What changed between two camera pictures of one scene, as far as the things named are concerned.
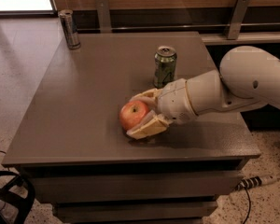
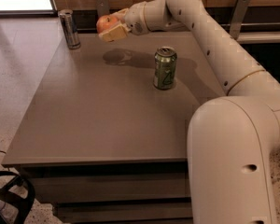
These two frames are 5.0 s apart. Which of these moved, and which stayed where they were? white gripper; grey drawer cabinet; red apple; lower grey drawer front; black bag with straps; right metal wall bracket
Moved: red apple; white gripper
Stayed: black bag with straps; grey drawer cabinet; lower grey drawer front; right metal wall bracket
